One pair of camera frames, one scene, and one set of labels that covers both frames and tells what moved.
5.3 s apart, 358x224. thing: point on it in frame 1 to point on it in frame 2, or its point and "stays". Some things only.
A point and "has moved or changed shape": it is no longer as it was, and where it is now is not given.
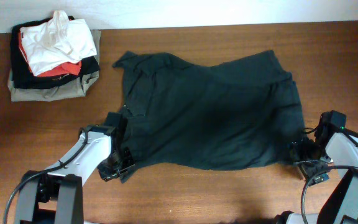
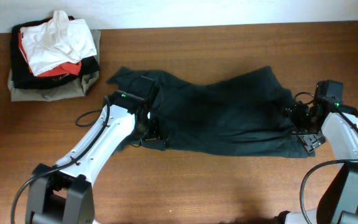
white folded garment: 57,41 stays
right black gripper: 308,165 to 311,141
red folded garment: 73,68 stays
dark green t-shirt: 241,112 has moved or changed shape
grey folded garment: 78,87 stays
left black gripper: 117,165 to 153,143
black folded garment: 23,79 stays
